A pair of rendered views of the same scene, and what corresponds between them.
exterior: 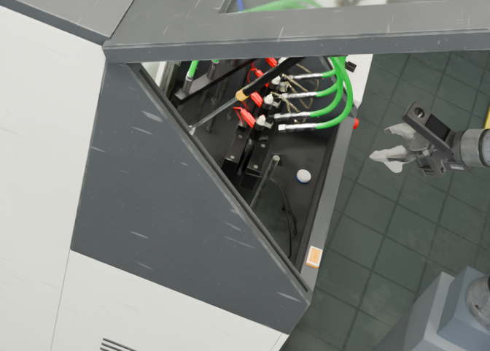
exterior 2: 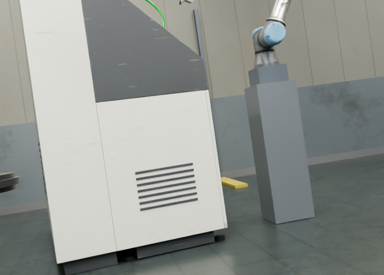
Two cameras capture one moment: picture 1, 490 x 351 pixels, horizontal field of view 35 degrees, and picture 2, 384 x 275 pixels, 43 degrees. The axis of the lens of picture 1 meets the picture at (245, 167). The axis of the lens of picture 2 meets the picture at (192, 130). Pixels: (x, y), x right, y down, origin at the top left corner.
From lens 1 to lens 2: 2.34 m
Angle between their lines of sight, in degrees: 50
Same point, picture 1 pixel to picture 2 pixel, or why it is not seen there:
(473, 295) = (256, 62)
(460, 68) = not seen: hidden behind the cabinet
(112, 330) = (136, 159)
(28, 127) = (55, 24)
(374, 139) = not seen: hidden behind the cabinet
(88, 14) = not seen: outside the picture
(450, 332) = (262, 77)
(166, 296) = (150, 103)
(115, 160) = (96, 20)
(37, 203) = (71, 76)
